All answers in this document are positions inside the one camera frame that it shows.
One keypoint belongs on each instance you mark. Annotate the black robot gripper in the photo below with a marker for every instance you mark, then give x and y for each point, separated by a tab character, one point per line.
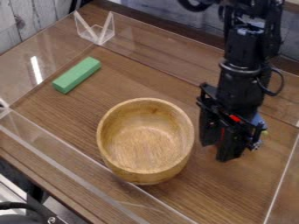
237	96

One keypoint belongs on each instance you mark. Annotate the red plush strawberry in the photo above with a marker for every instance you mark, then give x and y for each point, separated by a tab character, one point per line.
231	125

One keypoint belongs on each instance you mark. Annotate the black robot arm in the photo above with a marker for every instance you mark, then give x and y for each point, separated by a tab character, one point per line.
252	35

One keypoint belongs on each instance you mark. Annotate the wooden bowl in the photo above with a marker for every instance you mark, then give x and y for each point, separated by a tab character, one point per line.
145	136

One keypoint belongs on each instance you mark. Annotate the green rectangular block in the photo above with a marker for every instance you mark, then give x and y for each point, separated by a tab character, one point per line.
76	75

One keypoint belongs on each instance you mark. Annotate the clear acrylic corner bracket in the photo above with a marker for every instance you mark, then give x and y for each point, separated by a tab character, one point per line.
95	33

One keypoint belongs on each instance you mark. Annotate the black metal stand bracket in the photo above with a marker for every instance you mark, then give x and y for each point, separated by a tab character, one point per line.
40	213

